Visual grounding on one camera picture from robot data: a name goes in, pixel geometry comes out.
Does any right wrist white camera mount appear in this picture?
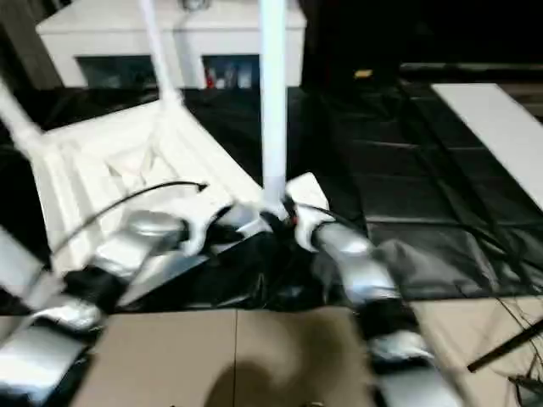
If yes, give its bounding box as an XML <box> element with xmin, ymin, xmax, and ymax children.
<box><xmin>284</xmin><ymin>172</ymin><xmax>334</xmax><ymax>254</ymax></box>

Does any white cabinet with glass doors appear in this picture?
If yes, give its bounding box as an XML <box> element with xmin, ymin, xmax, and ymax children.
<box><xmin>36</xmin><ymin>0</ymin><xmax>307</xmax><ymax>90</ymax></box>

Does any grey curtain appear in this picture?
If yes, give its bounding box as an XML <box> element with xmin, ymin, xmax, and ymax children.
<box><xmin>0</xmin><ymin>0</ymin><xmax>64</xmax><ymax>90</ymax></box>

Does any white plastic table top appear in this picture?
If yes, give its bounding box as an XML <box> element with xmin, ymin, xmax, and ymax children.
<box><xmin>10</xmin><ymin>99</ymin><xmax>277</xmax><ymax>306</ymax></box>

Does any black mat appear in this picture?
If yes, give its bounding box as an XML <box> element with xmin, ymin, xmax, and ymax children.
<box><xmin>0</xmin><ymin>82</ymin><xmax>543</xmax><ymax>315</ymax></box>

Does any white flat board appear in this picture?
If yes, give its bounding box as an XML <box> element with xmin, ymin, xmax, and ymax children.
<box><xmin>430</xmin><ymin>82</ymin><xmax>543</xmax><ymax>204</ymax></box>

